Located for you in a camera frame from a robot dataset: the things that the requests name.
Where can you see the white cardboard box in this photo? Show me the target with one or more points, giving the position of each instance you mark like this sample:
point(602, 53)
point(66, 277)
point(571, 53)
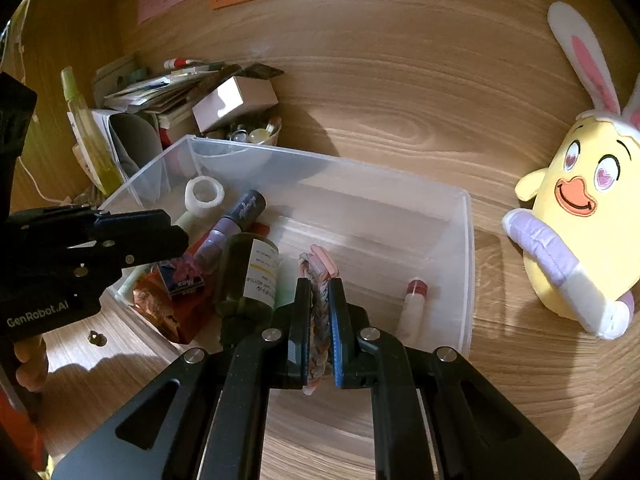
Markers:
point(235, 100)

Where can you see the pile of books and papers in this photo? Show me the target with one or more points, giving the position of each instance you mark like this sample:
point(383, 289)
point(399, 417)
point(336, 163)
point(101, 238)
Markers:
point(150, 90)

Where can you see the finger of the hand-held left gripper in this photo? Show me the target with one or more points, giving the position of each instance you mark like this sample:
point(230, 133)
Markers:
point(160, 245)
point(135, 217)

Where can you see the white tube with red cap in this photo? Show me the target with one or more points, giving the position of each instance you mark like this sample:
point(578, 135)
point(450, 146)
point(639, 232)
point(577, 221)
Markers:
point(412, 315)

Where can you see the person's left forearm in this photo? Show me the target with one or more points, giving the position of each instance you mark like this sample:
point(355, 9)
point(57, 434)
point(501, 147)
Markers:
point(17, 435)

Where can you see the bowl of small trinkets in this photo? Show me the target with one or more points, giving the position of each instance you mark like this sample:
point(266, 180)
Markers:
point(255, 135)

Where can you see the white rolled paper sheet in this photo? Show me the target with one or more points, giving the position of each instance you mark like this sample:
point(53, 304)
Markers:
point(132, 140)

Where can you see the yellow spray bottle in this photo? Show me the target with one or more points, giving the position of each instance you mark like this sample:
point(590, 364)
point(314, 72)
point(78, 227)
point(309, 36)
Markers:
point(92, 140)

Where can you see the yellow chick plush toy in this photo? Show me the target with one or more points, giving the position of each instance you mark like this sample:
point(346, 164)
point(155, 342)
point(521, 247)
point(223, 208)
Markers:
point(575, 170)

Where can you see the person's left hand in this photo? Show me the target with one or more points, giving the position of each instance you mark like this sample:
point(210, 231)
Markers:
point(32, 365)

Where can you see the green plastic bottle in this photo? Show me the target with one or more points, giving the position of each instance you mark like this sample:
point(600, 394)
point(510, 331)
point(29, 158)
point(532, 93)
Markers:
point(237, 280)

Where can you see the red white glue tube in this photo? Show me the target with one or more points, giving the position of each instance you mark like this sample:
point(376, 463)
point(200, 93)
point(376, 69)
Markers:
point(175, 63)

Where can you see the purple bottle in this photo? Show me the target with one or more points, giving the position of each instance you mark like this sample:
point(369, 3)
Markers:
point(235, 215)

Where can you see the pink printed packet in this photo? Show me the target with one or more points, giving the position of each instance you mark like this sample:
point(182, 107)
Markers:
point(182, 280)

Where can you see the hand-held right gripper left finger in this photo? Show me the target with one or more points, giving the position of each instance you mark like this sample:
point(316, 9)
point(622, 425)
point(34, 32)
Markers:
point(302, 310)

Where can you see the small metal fitting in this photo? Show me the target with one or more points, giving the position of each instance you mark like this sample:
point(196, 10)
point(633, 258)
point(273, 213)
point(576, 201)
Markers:
point(96, 337)

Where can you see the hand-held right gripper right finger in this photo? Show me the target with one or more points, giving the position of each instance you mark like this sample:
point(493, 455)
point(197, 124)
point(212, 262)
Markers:
point(340, 340)

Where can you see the pale green tube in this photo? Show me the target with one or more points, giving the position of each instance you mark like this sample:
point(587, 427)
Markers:
point(134, 285)

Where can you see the clear plastic bin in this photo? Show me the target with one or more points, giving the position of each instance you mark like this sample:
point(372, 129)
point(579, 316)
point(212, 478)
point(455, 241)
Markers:
point(360, 200)

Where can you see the red snack packet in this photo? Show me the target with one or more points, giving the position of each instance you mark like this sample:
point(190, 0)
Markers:
point(190, 315)

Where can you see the white tape roll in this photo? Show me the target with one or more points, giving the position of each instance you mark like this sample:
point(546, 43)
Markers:
point(197, 210)

